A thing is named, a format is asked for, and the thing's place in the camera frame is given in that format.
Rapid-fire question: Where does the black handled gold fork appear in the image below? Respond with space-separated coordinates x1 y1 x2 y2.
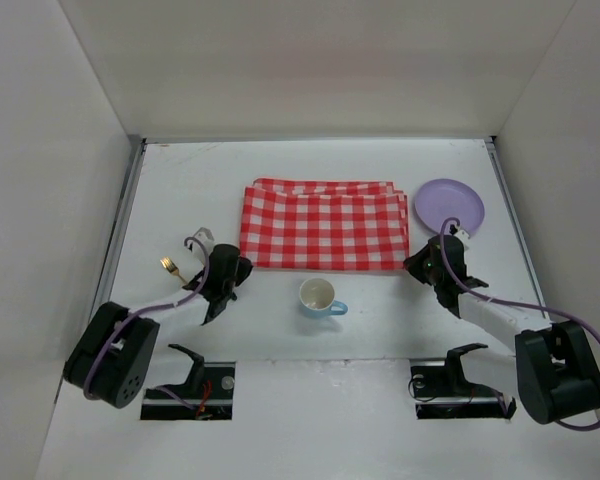
160 257 188 285

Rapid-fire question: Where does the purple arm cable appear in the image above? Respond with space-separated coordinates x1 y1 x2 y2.
83 237 212 401
439 216 600 431

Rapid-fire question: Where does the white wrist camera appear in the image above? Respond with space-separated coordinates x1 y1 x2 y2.
191 227 215 264
450 226 471 250

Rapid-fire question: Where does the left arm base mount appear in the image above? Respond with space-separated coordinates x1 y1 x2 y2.
140 344 236 421

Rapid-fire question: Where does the right aluminium table rail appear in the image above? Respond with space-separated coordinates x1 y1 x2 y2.
484 136 545 306

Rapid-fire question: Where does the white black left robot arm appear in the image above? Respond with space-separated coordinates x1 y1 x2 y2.
62 234 253 409

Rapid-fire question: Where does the left aluminium table rail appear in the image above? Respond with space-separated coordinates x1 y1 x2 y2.
76 134 145 339

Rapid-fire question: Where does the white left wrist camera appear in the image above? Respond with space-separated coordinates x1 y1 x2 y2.
191 227 215 264

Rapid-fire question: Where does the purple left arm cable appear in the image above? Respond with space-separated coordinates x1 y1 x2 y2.
83 237 212 401

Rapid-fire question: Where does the blue white ceramic mug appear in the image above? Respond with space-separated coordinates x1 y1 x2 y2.
299 278 348 319

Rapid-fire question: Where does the lilac plastic plate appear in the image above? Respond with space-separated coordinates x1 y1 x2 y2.
413 178 485 236

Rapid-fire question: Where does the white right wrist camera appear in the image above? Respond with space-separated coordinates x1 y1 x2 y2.
450 226 471 250

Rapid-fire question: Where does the aluminium table rail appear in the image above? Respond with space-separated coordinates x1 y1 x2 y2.
484 136 545 306
76 134 145 339

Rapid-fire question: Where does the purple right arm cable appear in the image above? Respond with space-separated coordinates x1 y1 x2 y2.
439 216 600 431

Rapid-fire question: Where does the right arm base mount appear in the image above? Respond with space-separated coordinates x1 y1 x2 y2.
408 343 517 421

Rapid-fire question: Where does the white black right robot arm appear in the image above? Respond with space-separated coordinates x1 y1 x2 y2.
403 235 600 430

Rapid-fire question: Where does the red white checkered cloth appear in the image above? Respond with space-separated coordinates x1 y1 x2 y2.
239 178 410 272

